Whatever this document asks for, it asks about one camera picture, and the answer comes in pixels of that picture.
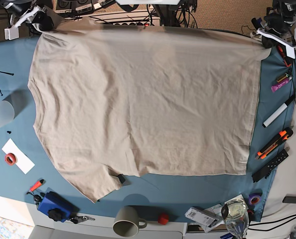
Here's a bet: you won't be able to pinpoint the red cube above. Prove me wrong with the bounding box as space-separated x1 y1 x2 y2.
158 213 169 225

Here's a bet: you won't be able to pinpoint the frosted plastic cup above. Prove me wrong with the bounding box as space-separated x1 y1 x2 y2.
0 101 15 128

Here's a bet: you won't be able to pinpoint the beige T-shirt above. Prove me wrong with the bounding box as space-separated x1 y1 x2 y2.
28 17 271 202

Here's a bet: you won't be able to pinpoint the white barcode box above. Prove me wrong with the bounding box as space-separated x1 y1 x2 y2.
184 207 220 228

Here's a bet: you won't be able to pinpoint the red black pliers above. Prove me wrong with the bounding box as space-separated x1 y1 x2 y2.
277 44 293 67

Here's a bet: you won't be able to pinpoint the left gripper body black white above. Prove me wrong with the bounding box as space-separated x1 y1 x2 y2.
257 14 296 59

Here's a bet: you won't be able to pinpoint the black phone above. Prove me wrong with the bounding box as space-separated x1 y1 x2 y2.
282 196 296 204

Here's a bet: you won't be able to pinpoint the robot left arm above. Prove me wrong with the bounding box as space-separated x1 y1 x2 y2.
255 0 296 59

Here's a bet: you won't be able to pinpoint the keys with carabiner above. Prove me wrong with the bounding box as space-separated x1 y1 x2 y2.
70 216 95 224

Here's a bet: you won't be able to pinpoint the grey ceramic mug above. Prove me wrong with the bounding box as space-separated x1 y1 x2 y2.
113 206 147 238

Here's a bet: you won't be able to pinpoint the black remote control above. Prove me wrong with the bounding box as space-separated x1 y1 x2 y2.
252 149 289 183

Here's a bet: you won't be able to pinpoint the purple tape roll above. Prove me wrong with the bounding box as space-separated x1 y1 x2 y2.
248 192 262 206

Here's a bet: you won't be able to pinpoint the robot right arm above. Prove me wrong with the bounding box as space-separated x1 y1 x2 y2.
0 0 56 40

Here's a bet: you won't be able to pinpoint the white paper sheet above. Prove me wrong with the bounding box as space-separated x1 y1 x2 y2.
2 138 35 174

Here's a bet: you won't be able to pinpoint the wine glass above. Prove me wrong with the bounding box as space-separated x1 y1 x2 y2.
221 199 249 239

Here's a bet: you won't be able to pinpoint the red tape roll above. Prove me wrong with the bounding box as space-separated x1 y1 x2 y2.
4 153 17 166

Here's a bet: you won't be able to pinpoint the blue box with black knob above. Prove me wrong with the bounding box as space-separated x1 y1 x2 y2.
38 191 74 223

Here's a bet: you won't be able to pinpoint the white marker black cap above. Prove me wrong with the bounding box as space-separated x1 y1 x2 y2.
262 95 295 127

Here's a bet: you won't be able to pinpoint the orange black utility knife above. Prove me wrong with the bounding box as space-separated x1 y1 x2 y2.
256 127 293 159

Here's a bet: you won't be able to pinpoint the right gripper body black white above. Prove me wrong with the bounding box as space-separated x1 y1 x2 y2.
4 5 54 40

